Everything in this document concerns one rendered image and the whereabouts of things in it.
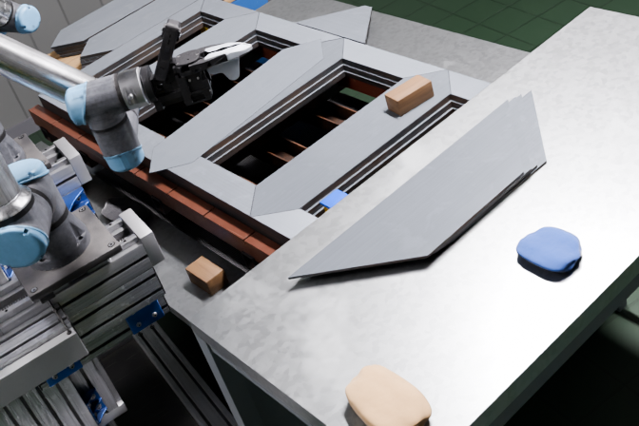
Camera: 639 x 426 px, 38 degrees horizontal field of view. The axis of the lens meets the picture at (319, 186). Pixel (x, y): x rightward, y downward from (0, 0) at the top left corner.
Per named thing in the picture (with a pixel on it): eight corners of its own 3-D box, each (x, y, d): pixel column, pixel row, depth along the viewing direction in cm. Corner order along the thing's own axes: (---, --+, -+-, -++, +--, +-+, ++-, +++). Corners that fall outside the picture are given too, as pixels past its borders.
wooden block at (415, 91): (420, 88, 258) (417, 73, 256) (435, 95, 254) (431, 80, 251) (387, 109, 254) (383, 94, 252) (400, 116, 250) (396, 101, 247)
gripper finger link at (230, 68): (259, 68, 177) (213, 83, 177) (249, 40, 174) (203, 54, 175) (260, 74, 174) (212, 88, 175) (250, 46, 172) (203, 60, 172)
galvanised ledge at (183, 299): (44, 147, 333) (41, 141, 331) (263, 290, 242) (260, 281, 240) (-5, 178, 324) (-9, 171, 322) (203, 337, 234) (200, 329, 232)
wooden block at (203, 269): (190, 281, 248) (183, 268, 245) (207, 268, 250) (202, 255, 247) (212, 296, 241) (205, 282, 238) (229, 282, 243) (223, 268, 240)
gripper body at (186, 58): (216, 84, 182) (157, 101, 182) (202, 43, 178) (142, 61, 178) (216, 98, 175) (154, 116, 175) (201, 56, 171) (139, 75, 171)
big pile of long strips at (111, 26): (203, -36, 395) (199, -49, 392) (260, -21, 367) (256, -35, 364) (46, 55, 361) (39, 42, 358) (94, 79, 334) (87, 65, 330)
